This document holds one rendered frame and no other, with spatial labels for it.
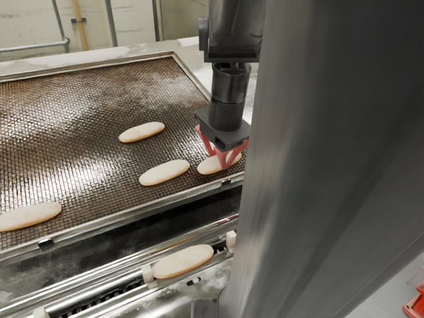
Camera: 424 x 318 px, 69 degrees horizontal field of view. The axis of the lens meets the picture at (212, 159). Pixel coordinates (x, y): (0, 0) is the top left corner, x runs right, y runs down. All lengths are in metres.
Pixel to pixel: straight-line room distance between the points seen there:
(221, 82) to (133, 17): 3.42
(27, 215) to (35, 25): 3.58
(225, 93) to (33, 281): 0.41
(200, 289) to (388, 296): 0.28
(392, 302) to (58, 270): 0.51
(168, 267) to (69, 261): 0.18
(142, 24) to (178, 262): 3.55
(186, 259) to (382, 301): 0.29
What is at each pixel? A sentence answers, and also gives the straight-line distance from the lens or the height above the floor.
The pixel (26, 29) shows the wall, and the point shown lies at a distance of 4.06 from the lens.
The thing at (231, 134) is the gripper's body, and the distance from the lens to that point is 0.51.
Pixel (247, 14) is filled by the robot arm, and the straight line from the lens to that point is 0.31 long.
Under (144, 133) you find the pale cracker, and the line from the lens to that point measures 0.65.
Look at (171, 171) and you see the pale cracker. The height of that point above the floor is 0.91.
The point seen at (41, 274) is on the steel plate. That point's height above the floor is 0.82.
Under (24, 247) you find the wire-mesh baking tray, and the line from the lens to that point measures 0.53.
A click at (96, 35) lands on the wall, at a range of 4.12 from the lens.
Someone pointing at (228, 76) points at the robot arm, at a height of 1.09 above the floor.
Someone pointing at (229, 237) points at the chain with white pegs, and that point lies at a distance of 0.50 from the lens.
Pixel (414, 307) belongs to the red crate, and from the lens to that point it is 0.55.
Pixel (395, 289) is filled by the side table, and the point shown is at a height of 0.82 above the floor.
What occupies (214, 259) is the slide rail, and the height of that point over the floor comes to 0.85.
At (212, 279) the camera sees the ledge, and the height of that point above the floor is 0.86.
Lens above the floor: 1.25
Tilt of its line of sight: 36 degrees down
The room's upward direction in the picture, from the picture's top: straight up
